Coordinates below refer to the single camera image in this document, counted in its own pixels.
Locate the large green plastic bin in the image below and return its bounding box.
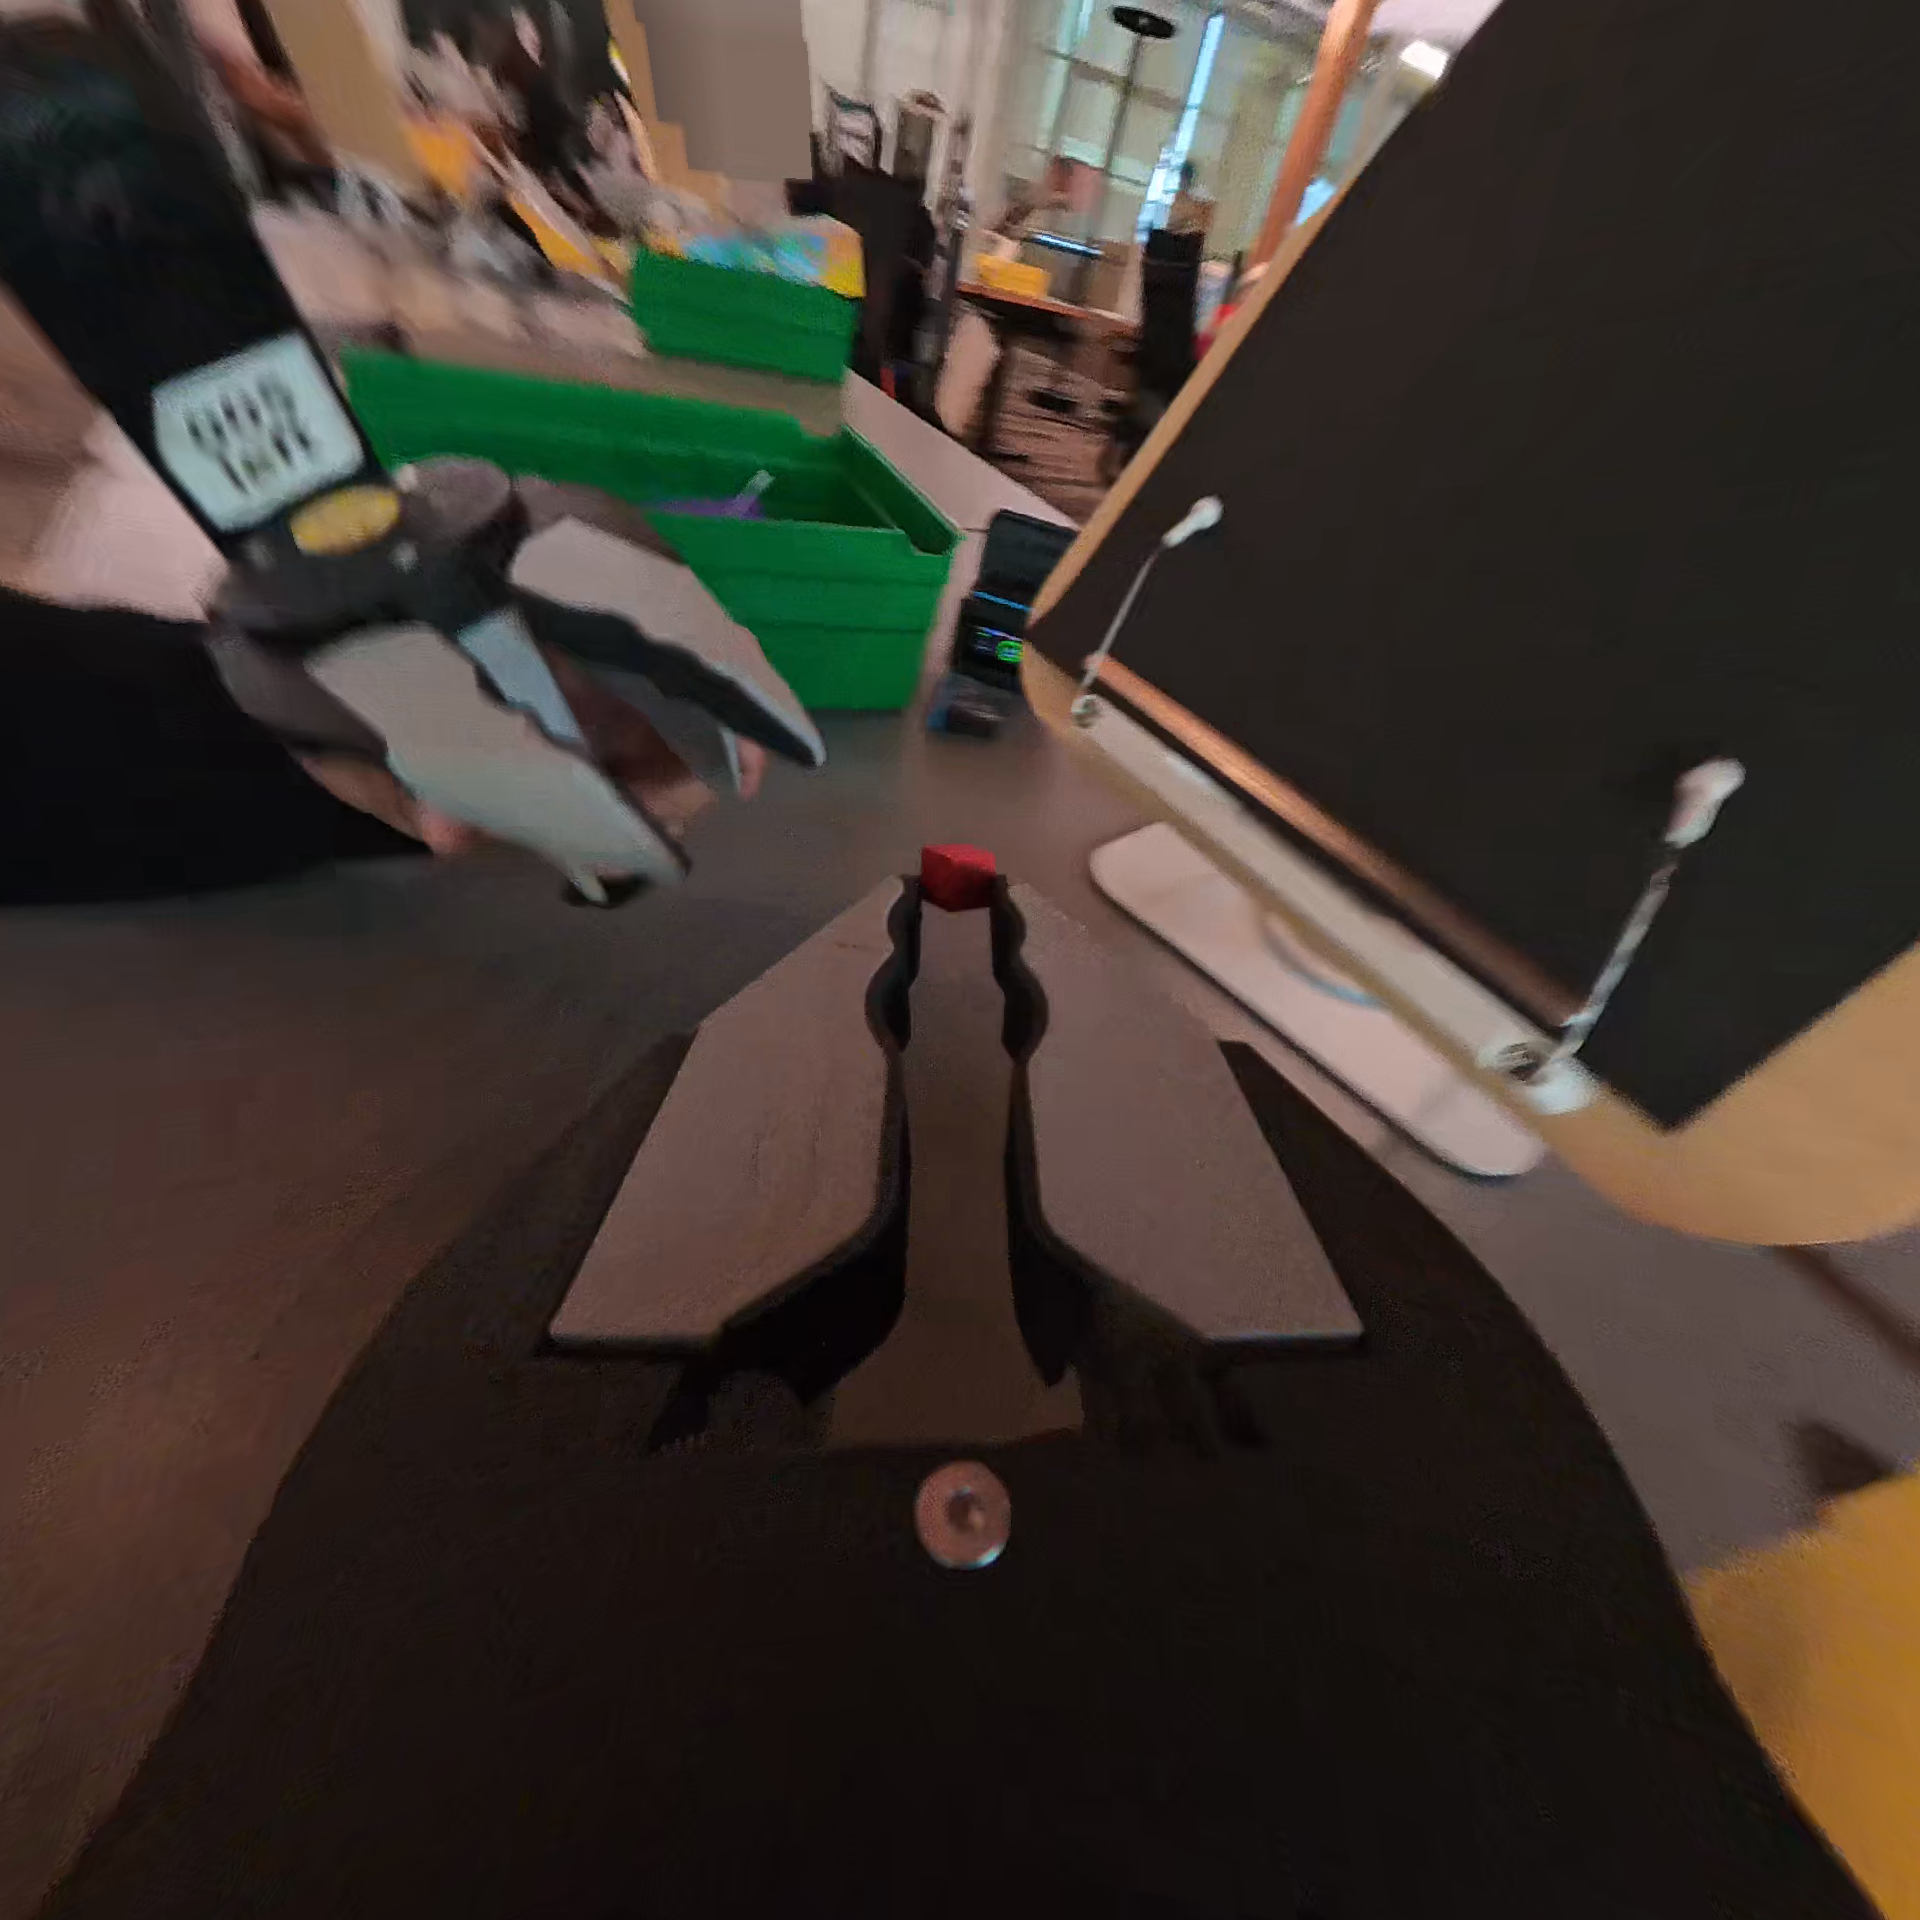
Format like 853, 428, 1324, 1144
343, 346, 965, 716

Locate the dark cabinet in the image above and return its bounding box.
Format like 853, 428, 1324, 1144
787, 167, 941, 430

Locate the yellow plastic bin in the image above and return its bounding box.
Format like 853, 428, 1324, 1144
1685, 1477, 1920, 1920

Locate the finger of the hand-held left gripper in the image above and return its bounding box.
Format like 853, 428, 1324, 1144
304, 619, 695, 902
508, 515, 831, 773

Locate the person's left hand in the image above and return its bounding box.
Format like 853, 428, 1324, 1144
298, 680, 770, 860

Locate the colourful box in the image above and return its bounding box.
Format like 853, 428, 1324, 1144
668, 221, 869, 299

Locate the wire page holder white tip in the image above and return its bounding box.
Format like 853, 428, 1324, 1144
1073, 498, 1225, 730
1477, 757, 1749, 1082

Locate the wooden post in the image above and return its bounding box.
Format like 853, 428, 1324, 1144
1252, 0, 1384, 264

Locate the wooden desk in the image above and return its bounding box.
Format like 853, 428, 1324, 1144
953, 277, 1145, 482

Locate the person's left forearm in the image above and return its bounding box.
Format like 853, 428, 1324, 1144
0, 592, 431, 909

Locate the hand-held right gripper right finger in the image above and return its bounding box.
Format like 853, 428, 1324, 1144
987, 882, 1367, 1384

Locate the black wooden book stand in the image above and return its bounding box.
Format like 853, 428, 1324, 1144
1024, 0, 1920, 1247

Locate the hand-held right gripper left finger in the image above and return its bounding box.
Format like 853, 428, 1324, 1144
548, 874, 922, 1397

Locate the black floor lamp stand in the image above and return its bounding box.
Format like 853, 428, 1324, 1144
1107, 4, 1179, 226

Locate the small green plastic bin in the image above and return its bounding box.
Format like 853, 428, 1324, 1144
627, 239, 865, 387

